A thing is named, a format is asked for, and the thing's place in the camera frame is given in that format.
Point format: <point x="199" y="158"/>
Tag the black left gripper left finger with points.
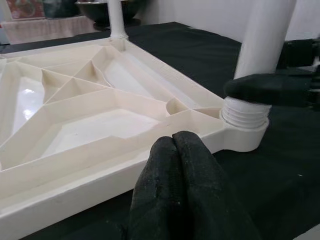
<point x="157" y="190"/>

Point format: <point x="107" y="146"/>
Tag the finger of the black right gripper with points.
<point x="298" y="53"/>
<point x="270" y="90"/>

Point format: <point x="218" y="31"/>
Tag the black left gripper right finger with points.
<point x="210" y="195"/>

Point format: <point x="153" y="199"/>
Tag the white plastic table leg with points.
<point x="117" y="20"/>
<point x="262" y="37"/>

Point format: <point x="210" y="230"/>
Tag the cream plastic table top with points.
<point x="82" y="130"/>

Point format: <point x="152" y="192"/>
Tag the black round stool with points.
<point x="132" y="23"/>

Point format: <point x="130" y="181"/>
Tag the black plastic bag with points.
<point x="58" y="7"/>

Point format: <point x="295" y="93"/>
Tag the red printed cardboard box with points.
<point x="25" y="8"/>

